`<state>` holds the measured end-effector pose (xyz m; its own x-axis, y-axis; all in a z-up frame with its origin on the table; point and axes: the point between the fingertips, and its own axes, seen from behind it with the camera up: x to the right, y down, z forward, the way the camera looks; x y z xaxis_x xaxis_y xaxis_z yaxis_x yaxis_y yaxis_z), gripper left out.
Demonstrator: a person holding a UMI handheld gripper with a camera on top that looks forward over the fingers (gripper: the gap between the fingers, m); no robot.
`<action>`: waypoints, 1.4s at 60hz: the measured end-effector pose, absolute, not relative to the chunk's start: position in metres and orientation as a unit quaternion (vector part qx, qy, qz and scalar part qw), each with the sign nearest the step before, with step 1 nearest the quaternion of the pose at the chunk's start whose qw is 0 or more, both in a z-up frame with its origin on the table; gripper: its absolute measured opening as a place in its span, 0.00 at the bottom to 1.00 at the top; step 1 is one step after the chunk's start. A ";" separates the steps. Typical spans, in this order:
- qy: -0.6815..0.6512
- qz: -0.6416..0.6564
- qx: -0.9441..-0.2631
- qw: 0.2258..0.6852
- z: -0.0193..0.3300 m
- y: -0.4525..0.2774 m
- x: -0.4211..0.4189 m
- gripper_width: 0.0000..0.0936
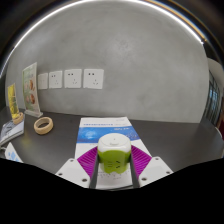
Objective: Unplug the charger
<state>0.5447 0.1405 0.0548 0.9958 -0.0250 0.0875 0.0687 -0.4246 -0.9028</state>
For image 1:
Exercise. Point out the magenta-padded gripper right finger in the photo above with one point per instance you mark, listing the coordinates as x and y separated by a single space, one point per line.
150 166

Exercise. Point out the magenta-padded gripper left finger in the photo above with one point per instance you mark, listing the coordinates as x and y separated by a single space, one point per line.
78 168

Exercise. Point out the green and white charger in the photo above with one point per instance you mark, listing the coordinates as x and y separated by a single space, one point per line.
114 151

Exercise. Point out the white and blue booklet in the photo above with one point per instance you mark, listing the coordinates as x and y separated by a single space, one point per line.
100 130

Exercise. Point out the beige tape roll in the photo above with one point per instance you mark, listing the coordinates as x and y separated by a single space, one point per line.
37 128

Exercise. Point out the grey plastic-wrapped magazine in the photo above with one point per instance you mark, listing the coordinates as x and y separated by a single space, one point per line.
10 131

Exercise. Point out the large green menu sign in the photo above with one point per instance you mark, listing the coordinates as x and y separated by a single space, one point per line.
31 88

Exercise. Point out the small orange menu sign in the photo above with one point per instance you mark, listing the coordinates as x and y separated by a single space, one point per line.
13 100

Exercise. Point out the black-framed glass partition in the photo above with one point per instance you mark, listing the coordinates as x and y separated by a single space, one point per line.
213 96

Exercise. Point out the curved ceiling light strip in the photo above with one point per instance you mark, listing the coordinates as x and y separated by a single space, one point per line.
50 15

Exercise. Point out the white wall socket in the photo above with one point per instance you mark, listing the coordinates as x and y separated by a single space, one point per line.
43 81
55 79
93 79
73 78

